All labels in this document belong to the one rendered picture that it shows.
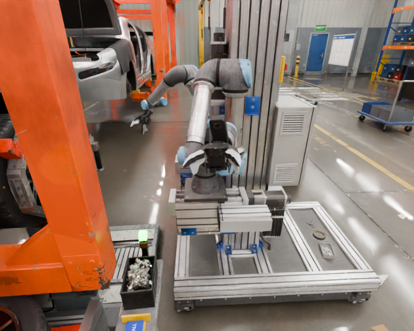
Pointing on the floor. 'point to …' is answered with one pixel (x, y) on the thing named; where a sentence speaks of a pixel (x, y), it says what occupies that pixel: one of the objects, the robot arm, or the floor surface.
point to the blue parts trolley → (391, 111)
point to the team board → (342, 52)
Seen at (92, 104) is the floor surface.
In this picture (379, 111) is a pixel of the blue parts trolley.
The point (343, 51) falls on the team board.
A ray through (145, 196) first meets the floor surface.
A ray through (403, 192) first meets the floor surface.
